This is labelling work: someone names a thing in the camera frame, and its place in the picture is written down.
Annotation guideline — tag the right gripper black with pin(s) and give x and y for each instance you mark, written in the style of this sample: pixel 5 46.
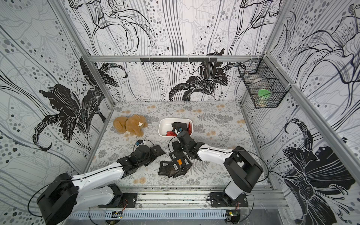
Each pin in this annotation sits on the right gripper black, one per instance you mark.
pixel 180 131

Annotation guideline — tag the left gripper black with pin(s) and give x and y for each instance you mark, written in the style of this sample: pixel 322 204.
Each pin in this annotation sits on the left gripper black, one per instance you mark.
pixel 153 153

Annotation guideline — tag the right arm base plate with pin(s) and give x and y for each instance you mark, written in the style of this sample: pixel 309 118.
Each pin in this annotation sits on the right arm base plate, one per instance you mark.
pixel 221 200

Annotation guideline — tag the white perforated cable duct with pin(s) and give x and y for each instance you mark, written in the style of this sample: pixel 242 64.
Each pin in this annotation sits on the white perforated cable duct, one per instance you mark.
pixel 149 214

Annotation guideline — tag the black tea bag pile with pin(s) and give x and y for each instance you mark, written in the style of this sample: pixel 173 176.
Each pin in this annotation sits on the black tea bag pile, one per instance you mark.
pixel 179 165

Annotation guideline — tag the black tea bag sachet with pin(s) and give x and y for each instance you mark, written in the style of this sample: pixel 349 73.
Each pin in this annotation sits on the black tea bag sachet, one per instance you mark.
pixel 179 127

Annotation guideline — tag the white plastic storage box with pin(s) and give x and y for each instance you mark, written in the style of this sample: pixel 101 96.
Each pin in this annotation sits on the white plastic storage box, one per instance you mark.
pixel 166 125

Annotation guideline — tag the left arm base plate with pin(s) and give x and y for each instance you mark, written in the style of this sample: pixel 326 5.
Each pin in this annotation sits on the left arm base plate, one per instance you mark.
pixel 124 200

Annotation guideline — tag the aluminium corner frame post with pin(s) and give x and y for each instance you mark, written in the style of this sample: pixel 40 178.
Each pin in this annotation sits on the aluminium corner frame post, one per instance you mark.
pixel 83 52

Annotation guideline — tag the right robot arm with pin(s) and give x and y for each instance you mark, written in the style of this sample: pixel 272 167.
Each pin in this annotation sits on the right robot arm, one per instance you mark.
pixel 243 169

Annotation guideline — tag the black wire basket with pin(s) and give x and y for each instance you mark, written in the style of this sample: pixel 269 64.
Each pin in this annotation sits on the black wire basket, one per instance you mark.
pixel 259 74

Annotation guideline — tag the brown plush dog toy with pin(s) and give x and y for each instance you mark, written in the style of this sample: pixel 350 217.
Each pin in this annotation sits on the brown plush dog toy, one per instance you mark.
pixel 133 125

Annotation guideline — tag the black bar on rail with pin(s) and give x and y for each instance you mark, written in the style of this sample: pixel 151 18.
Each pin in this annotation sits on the black bar on rail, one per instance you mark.
pixel 178 59

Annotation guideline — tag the green lid in basket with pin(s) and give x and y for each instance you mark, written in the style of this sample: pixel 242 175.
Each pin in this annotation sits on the green lid in basket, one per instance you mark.
pixel 263 93

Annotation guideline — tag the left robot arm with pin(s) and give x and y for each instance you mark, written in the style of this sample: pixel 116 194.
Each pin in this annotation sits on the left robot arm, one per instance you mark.
pixel 68 194

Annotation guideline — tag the red foil tea bag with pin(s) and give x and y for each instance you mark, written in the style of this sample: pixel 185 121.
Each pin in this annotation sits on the red foil tea bag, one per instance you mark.
pixel 171 134

